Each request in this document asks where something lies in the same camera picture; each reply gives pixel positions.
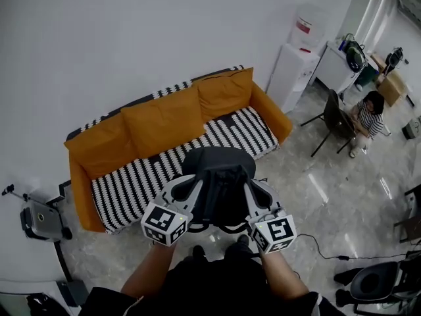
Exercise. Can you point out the black folding chair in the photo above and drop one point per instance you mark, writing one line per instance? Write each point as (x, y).
(335, 117)

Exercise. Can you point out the black metal floor frame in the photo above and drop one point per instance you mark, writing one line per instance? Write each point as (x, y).
(64, 258)

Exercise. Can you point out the dark grey backpack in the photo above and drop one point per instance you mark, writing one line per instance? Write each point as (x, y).
(217, 159)

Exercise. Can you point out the person's left forearm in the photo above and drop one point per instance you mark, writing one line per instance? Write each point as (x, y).
(149, 272)

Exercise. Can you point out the person's black clothing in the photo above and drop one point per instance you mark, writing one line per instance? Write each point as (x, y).
(217, 291)

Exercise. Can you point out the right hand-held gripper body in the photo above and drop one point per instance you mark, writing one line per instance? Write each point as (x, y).
(278, 230)

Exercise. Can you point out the large orange back cushion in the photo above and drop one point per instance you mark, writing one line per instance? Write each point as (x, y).
(224, 91)
(98, 147)
(164, 120)

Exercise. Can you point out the white water dispenser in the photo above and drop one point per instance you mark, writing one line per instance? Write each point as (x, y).
(291, 74)

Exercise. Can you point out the person's right black shoe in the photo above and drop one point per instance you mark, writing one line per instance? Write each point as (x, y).
(243, 240)

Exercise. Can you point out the white side table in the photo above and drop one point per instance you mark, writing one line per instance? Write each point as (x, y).
(332, 68)

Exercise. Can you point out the person's black shoe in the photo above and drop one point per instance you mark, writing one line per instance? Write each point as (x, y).
(198, 252)
(243, 240)

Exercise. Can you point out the large cardboard box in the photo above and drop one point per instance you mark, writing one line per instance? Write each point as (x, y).
(393, 87)

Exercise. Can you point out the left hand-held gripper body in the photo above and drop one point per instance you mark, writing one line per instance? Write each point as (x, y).
(164, 224)

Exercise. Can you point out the dark green bin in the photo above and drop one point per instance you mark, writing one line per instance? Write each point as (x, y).
(370, 73)

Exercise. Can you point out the green and black helmet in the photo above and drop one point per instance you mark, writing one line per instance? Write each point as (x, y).
(355, 56)

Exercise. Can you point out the small cardboard box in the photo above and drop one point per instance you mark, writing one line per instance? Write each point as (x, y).
(378, 62)

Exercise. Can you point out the person's right forearm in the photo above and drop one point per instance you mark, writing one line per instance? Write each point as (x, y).
(284, 278)

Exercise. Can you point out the black round seat chair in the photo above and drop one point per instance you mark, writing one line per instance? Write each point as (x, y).
(375, 280)

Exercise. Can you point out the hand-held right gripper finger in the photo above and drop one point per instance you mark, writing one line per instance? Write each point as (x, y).
(249, 199)

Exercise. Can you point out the person's left black shoe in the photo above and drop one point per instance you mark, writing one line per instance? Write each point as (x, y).
(198, 252)

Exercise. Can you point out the grey box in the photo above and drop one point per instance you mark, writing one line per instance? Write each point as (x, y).
(412, 128)

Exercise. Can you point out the white window frame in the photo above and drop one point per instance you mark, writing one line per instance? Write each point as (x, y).
(381, 15)

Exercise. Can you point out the black and white striped blanket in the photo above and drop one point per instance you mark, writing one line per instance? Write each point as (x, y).
(230, 131)

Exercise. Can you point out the orange sofa seat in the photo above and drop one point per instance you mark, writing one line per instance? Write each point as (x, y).
(270, 111)

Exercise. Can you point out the black device on stand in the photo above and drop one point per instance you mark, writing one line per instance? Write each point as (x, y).
(395, 58)

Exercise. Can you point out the clear water bottle red label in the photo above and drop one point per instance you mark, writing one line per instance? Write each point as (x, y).
(309, 25)

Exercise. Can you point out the dark wooden furniture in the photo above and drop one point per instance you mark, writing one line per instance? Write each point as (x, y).
(412, 216)

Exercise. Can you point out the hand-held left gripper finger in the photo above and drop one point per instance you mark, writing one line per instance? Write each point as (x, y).
(196, 191)

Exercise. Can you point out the grey wheeled machine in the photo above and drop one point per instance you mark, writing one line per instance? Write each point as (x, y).
(41, 221)

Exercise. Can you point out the black bag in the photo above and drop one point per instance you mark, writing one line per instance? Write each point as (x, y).
(41, 305)

